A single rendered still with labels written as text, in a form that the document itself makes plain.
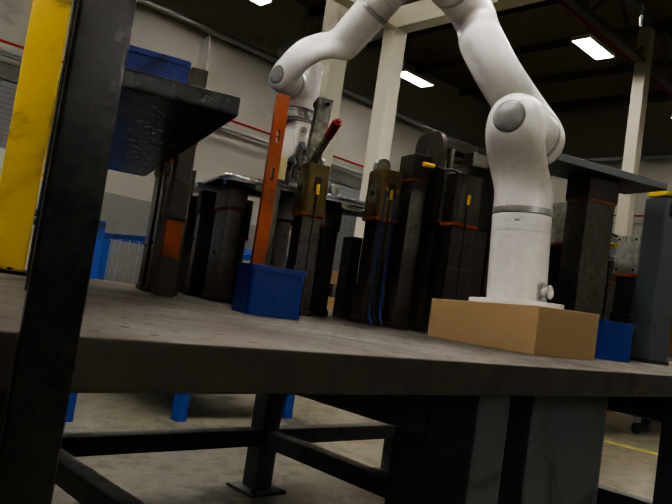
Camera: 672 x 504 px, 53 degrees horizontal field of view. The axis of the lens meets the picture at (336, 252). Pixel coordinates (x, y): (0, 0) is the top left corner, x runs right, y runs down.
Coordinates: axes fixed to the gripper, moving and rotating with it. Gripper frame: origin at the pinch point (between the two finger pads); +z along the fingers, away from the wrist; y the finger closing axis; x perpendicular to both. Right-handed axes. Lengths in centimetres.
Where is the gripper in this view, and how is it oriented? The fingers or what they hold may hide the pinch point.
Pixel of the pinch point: (289, 181)
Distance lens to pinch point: 176.4
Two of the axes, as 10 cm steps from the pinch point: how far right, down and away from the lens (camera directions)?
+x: -9.0, -1.6, -4.1
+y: -4.1, 0.0, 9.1
